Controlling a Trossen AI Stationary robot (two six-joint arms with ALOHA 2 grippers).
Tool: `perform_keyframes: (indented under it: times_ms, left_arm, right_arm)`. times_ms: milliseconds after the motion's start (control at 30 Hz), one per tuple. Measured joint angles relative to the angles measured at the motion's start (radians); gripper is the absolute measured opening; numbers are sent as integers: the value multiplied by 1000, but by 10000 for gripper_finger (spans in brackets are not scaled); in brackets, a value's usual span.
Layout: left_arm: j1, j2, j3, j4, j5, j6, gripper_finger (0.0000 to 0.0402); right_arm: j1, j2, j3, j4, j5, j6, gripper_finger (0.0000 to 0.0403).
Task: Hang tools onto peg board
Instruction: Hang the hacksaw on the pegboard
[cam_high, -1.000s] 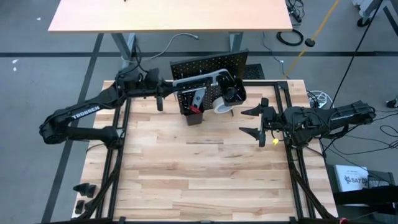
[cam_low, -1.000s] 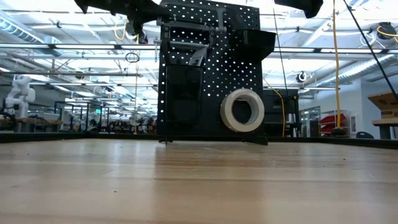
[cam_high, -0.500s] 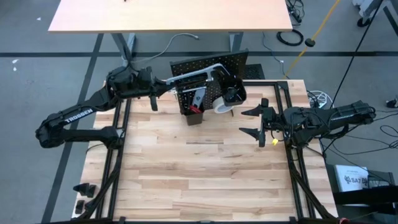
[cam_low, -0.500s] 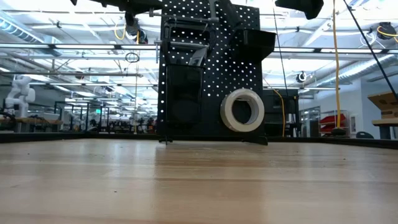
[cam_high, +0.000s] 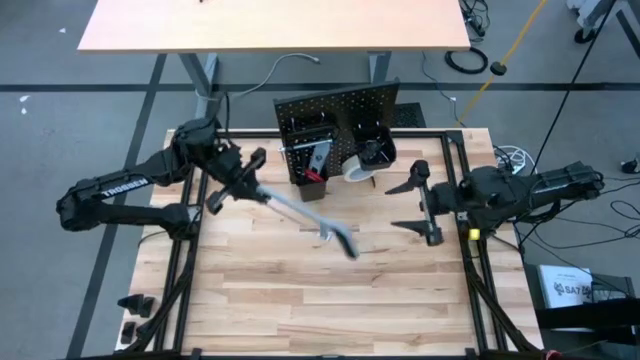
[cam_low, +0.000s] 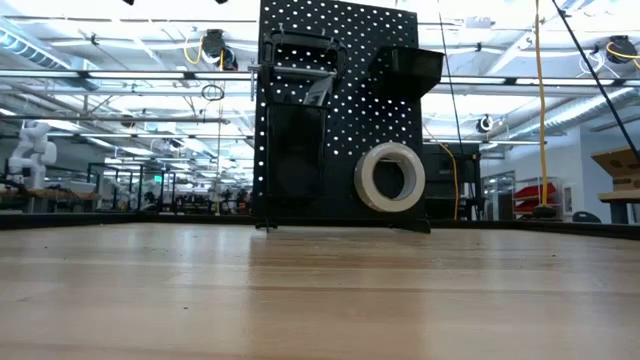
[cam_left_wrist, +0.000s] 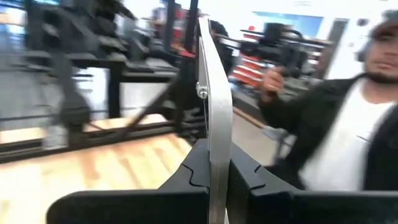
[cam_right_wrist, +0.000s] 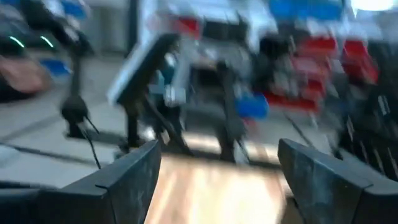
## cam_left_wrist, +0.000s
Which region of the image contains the person's hand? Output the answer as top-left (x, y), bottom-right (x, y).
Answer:
top-left (260, 67), bottom-right (285, 102)

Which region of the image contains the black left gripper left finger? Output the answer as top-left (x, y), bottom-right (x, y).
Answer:
top-left (46, 139), bottom-right (211, 224)

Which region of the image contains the person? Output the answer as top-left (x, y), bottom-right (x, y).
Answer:
top-left (257, 9), bottom-right (398, 192)

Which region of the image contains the red storage bins shelf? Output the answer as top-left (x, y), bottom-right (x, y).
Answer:
top-left (229, 52), bottom-right (265, 88)

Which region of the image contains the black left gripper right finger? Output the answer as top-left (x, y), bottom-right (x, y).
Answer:
top-left (226, 146), bottom-right (398, 224)

